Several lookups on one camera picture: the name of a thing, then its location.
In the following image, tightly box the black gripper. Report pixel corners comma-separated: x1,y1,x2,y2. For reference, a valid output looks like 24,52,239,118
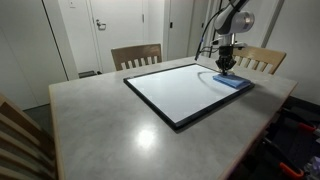
215,46,237,76

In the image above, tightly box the blue microfibre cloth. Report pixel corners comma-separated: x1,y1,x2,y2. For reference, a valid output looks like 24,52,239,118
212,73,252,90

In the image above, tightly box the light wooden slat chair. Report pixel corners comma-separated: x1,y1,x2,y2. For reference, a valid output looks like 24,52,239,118
0,93,57,180
231,44,288,76

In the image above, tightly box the black framed whiteboard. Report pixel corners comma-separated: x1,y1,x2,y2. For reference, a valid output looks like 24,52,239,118
123,63,256,132

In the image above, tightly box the white closet door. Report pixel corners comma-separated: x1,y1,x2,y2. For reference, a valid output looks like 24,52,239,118
165,0,196,62

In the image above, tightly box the brown wooden slat chair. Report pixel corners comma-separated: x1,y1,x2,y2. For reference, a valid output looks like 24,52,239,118
110,43,163,72

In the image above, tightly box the black clamp orange grip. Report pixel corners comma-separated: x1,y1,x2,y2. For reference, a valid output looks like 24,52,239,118
283,109,318,134
263,138,305,179

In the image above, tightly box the white door with lever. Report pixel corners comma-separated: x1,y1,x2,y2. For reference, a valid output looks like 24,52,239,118
87,0,149,74

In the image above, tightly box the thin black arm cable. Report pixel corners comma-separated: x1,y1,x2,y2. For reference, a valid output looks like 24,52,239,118
194,1,234,62

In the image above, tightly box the silver door lever handle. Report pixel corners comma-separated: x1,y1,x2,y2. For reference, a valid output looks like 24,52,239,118
95,19,108,31

